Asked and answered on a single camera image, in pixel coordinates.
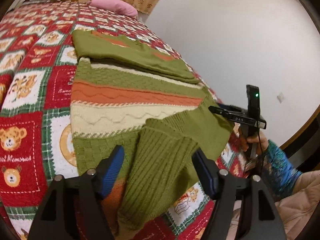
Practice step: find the person's right hand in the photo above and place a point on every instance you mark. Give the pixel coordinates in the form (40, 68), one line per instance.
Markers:
(252, 139)

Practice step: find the pink pillow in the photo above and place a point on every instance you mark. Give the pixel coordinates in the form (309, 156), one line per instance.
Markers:
(118, 6)

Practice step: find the beige quilted jacket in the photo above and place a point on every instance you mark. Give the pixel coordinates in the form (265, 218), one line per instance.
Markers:
(296, 209)

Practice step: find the blue patterned sleeve forearm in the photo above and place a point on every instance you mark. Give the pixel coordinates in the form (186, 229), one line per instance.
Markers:
(278, 172)

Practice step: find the green orange striped knit sweater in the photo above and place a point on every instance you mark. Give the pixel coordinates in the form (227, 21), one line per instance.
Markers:
(129, 94)

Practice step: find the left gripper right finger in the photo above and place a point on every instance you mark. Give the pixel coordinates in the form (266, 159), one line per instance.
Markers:
(259, 218)

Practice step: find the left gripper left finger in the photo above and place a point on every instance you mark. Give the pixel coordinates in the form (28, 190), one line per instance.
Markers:
(73, 204)

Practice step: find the red patchwork teddy bedspread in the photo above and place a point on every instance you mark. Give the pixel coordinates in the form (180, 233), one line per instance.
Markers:
(38, 66)

